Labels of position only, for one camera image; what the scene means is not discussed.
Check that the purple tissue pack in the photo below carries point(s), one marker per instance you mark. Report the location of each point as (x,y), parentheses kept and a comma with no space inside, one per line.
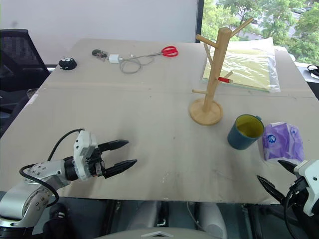
(284,144)

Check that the blue mug yellow inside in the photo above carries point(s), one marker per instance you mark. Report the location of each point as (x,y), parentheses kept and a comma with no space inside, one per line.
(240,139)

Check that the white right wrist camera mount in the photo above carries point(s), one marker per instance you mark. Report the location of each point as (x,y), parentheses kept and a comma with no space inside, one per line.
(310,179)

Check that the small dark key bundle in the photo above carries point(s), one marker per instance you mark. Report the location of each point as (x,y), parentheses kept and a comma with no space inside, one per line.
(98,52)

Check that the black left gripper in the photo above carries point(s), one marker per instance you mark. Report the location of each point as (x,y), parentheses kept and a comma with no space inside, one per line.
(94,163)

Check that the clear bag with yellow sheets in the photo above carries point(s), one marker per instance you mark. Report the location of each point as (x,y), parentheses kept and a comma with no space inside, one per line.
(241,67)

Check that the wooden mug tree stand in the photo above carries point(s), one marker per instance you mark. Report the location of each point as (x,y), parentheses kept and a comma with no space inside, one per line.
(211,79)

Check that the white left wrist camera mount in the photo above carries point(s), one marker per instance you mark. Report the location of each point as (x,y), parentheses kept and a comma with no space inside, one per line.
(83,145)

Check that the brown cardboard table cover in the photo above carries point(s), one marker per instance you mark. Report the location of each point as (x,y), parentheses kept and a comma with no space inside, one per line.
(139,112)

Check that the white charger block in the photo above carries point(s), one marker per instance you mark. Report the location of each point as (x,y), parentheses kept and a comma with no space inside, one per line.
(113,58)

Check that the grey rounded shape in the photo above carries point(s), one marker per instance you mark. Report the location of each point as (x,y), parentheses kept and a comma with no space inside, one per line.
(211,219)

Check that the grey robot torso top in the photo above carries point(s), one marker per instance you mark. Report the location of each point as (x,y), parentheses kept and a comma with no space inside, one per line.
(154,234)

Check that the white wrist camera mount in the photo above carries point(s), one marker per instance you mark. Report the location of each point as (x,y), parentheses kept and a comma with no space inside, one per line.
(83,145)
(310,179)

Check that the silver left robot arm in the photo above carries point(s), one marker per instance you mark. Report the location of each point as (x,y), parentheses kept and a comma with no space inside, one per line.
(37,196)

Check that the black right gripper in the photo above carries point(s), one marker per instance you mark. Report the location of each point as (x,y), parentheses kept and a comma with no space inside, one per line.
(299,194)

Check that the black mesh office chair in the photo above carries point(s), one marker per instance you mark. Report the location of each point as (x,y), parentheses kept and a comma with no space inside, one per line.
(17,62)

